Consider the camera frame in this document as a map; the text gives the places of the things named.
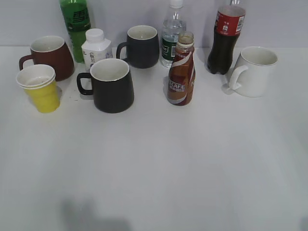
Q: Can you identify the brown Nescafe coffee bottle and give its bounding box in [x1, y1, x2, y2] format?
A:
[167, 31, 195, 106]

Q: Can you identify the yellow paper cup stack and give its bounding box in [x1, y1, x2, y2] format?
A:
[16, 64, 60, 113]

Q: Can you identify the black mug front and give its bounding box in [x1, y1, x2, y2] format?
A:
[77, 58, 134, 113]

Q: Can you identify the dark blue mug rear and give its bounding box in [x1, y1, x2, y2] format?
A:
[116, 25, 160, 69]

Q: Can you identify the white milk bottle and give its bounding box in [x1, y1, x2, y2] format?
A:
[81, 28, 113, 71]

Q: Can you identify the clear water bottle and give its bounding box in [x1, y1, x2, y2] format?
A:
[160, 0, 186, 68]

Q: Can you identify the white ceramic mug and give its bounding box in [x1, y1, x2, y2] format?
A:
[229, 46, 278, 98]

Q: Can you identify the cola bottle red label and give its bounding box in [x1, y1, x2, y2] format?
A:
[207, 0, 246, 75]

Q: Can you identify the dark red ceramic mug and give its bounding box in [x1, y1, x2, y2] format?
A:
[19, 36, 74, 81]

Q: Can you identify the green soda bottle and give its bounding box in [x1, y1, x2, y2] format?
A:
[59, 0, 91, 63]

